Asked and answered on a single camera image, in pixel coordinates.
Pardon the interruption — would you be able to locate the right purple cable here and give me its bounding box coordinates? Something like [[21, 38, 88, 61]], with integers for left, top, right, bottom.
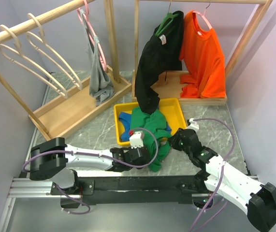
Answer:
[[188, 117, 236, 232]]

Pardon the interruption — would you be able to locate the green hanger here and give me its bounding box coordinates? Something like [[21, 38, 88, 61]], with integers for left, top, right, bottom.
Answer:
[[155, 1, 179, 37]]

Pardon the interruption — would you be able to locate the yellow plastic tray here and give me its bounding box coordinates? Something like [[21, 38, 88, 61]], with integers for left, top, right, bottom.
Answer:
[[114, 98, 187, 146]]

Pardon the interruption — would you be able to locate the wooden clothes rack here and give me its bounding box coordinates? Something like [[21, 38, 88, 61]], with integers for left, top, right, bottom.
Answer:
[[132, 0, 273, 105], [0, 0, 131, 140]]

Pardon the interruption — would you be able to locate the left wooden clothes rack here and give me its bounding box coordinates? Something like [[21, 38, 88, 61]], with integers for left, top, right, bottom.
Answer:
[[0, 0, 131, 140]]

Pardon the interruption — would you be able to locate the wooden hanger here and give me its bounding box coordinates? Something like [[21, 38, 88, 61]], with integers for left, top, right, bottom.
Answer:
[[26, 13, 83, 90], [0, 25, 69, 99]]

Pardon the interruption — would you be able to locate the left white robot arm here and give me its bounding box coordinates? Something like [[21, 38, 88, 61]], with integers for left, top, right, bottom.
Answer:
[[24, 137, 156, 194]]

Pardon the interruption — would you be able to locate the black t-shirt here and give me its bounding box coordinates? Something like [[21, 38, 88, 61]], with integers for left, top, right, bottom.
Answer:
[[135, 11, 184, 114]]

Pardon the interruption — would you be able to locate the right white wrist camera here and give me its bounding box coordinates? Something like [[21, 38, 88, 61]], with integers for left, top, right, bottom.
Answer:
[[186, 118, 199, 132]]

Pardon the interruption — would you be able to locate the pink hanger left rack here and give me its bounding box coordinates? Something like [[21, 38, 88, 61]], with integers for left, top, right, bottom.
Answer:
[[76, 0, 107, 72]]

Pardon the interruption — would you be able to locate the right wooden clothes rack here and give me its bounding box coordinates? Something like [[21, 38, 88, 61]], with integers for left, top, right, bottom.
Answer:
[[132, 0, 273, 105]]

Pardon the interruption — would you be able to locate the pink hanger right rack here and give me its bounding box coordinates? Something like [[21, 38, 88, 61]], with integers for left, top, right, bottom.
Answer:
[[193, 0, 213, 29]]

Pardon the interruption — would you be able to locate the pink hanger rack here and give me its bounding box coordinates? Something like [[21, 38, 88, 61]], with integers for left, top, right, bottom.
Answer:
[[193, 0, 213, 29], [76, 0, 107, 72]]

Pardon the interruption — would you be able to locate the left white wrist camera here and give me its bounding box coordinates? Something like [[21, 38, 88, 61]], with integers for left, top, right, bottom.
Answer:
[[129, 130, 144, 149]]

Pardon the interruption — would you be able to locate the orange t-shirt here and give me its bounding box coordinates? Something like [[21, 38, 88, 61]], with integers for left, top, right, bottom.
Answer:
[[179, 11, 226, 99]]

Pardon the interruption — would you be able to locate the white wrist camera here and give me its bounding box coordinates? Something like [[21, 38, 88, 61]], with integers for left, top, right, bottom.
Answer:
[[186, 118, 199, 132], [129, 130, 144, 149]]

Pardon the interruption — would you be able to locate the blue garment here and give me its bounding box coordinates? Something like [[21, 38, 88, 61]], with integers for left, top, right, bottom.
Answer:
[[118, 110, 172, 142]]

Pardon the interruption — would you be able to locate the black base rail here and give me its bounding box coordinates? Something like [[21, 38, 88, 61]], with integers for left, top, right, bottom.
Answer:
[[50, 174, 228, 209]]

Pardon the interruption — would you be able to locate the green tank top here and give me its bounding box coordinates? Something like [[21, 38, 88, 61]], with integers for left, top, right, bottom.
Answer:
[[131, 107, 172, 172]]

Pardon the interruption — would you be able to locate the grey tank top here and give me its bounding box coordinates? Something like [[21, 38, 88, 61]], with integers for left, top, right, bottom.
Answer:
[[78, 8, 116, 107]]

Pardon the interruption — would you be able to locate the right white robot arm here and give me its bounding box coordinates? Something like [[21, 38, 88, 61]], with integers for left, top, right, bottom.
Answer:
[[168, 129, 276, 232]]

